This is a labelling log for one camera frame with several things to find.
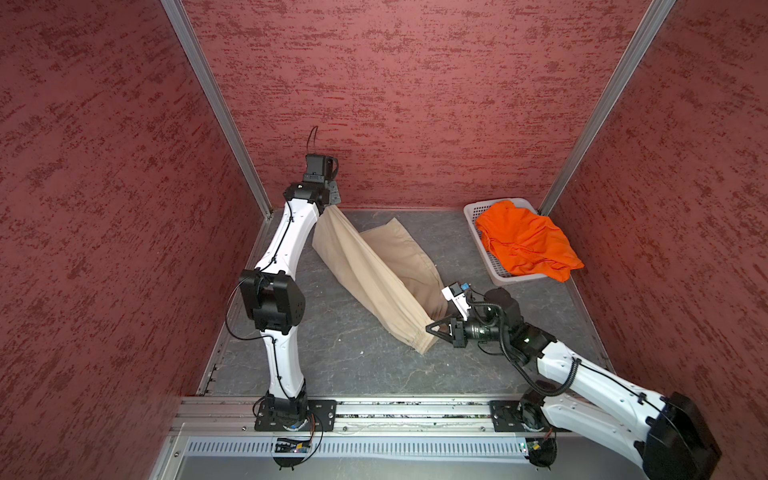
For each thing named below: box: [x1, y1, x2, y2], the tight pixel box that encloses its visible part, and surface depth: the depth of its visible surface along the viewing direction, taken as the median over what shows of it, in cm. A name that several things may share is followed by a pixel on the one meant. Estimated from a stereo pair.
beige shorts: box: [312, 205, 449, 355], surface depth 86 cm
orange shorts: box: [476, 200, 584, 282], surface depth 105 cm
